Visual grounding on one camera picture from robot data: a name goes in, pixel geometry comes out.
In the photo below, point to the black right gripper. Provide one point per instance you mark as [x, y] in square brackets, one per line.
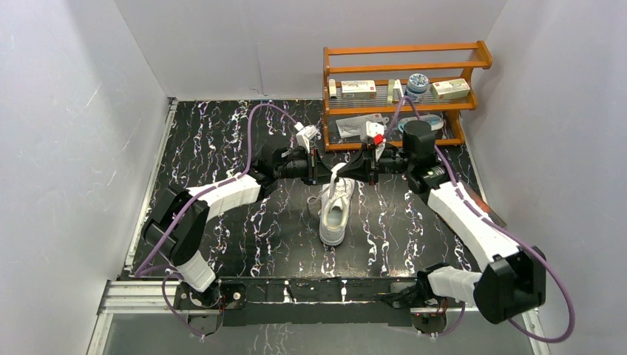
[358, 168]

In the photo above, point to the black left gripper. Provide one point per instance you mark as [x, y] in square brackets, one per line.
[313, 166]

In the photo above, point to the white shoelace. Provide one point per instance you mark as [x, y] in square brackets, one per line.
[330, 188]

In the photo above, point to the white sneaker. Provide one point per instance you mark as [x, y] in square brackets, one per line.
[334, 213]

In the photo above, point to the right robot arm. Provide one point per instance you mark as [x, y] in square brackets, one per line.
[511, 279]

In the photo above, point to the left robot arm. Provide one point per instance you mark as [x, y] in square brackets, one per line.
[175, 227]

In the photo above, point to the white flat packet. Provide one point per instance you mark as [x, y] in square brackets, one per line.
[349, 127]

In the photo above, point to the orange wooden shelf rack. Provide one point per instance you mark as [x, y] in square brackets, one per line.
[379, 82]

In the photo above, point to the white box on left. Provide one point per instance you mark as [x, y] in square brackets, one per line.
[365, 89]

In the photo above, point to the white box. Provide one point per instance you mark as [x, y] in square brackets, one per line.
[450, 89]
[365, 89]

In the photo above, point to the beige clip item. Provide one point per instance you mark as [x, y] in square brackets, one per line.
[394, 92]

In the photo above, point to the blue oval package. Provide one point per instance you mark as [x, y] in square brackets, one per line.
[435, 121]

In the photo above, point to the blue white round jar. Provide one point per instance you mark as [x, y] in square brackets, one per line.
[417, 85]

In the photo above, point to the dark book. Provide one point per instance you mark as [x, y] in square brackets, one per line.
[494, 217]

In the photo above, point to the white box on right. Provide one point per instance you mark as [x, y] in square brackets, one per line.
[450, 89]

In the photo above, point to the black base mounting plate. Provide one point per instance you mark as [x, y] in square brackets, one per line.
[313, 299]

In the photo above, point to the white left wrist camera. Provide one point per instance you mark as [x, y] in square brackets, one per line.
[306, 136]

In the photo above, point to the aluminium rail frame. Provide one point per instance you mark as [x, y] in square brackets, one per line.
[138, 317]

